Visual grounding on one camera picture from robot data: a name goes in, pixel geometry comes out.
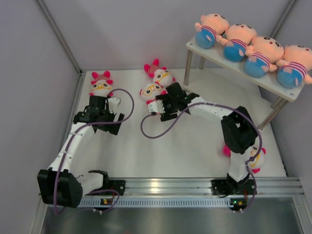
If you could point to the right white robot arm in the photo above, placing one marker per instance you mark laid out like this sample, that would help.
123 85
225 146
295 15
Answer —
242 138

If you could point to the white doll back centre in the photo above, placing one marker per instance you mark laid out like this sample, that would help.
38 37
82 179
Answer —
159 74

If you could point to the aluminium front rail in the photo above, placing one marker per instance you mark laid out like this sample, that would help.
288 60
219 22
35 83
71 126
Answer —
269 186

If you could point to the white two-tier shelf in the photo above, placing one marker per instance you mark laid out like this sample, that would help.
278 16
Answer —
268 82

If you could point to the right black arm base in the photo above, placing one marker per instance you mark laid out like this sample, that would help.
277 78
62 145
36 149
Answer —
223 187

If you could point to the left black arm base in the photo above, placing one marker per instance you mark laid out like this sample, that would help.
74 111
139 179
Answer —
110 188

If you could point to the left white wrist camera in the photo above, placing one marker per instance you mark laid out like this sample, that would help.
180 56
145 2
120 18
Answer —
113 104

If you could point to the white doll glasses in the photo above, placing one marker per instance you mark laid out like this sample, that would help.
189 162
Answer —
149 92

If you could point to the white slotted cable duct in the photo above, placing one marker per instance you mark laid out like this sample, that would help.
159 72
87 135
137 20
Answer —
179 202

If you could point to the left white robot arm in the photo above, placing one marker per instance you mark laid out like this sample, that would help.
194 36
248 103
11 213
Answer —
58 184

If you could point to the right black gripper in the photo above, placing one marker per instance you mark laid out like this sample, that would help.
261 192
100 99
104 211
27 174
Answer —
166 115

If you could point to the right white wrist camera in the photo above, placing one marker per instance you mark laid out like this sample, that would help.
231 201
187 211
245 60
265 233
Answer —
156 107

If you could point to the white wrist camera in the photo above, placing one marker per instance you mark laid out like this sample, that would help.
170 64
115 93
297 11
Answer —
113 104
156 107

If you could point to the orange doll table back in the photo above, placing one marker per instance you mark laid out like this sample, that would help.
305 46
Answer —
210 29

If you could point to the orange doll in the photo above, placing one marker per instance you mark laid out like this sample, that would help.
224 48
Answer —
237 38
294 67

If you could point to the white doll back left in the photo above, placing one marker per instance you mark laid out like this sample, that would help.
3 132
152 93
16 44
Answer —
101 85

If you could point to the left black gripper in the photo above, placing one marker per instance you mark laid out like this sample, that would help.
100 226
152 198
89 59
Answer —
113 128

